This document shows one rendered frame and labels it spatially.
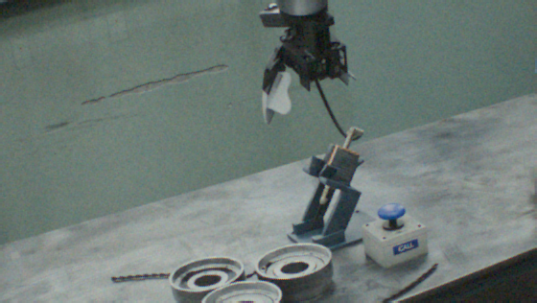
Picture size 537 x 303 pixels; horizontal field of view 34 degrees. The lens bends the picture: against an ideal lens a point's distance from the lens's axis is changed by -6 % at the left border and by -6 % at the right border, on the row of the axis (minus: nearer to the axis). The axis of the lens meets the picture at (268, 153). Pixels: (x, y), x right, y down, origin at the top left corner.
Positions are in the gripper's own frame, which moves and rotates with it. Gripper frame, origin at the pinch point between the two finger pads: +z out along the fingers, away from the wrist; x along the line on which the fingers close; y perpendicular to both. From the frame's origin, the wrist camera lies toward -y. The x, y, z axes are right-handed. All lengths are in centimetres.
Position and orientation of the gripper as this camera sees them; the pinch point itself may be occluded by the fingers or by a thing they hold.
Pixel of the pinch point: (305, 102)
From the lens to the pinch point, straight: 145.9
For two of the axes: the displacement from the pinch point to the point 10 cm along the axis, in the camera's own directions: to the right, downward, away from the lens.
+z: 1.0, 7.2, 6.9
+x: 8.4, -4.3, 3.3
